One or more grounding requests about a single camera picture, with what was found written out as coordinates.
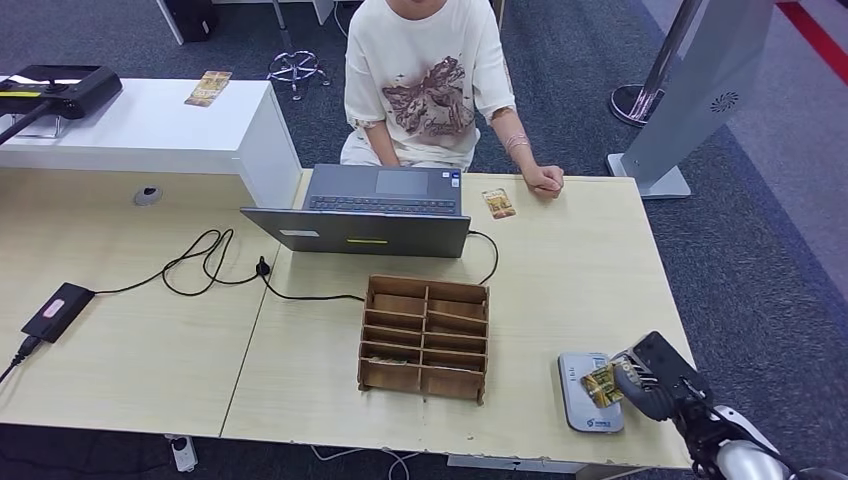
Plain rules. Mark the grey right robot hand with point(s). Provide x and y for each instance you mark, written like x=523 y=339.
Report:
x=646 y=397

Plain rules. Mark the person's left hand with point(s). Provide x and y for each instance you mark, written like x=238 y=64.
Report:
x=543 y=180

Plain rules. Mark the patterned gold ID card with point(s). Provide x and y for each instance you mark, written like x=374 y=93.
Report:
x=601 y=386

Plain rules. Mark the wooden card organizer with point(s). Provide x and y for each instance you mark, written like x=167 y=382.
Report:
x=397 y=305

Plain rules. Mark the person's left forearm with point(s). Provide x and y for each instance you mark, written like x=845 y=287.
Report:
x=517 y=139

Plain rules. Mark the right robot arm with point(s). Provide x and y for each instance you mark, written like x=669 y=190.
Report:
x=742 y=464

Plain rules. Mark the person's right forearm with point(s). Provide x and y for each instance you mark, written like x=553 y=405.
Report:
x=382 y=146

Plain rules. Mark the white card reader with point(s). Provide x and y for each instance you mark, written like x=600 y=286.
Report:
x=576 y=397

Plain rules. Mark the person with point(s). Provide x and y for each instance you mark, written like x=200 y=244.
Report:
x=424 y=79

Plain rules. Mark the pale card in slot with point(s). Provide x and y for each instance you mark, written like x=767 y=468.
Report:
x=386 y=361

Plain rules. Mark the pale desk crossbar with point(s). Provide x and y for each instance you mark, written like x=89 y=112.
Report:
x=517 y=465

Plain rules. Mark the silver kiosk stand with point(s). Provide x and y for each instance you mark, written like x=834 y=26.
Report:
x=702 y=86

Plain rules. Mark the grey laptop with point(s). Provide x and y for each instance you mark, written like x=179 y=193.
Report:
x=358 y=232

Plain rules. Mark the chrome chair base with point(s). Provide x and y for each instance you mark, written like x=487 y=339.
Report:
x=296 y=68

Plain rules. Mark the patterned brochure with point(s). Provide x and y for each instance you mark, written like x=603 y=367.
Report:
x=208 y=88

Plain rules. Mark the black box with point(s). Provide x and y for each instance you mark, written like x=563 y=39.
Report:
x=191 y=20

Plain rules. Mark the white counter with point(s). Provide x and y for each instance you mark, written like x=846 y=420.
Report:
x=152 y=126

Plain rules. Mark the grey desk grommet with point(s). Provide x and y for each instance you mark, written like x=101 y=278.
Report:
x=146 y=196

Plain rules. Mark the white power strip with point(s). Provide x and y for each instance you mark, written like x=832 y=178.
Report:
x=182 y=454

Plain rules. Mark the black printer device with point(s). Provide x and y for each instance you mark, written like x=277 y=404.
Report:
x=73 y=88

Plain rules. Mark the black power adapter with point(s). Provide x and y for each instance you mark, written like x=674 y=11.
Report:
x=58 y=312

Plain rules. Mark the clear acrylic stand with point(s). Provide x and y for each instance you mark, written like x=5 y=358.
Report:
x=40 y=128

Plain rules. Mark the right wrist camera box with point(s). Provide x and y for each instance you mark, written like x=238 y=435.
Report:
x=666 y=364

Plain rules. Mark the chrome stanchion post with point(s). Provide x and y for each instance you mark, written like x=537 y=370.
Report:
x=662 y=60

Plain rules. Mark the white table frame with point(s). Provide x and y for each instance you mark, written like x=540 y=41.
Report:
x=322 y=10

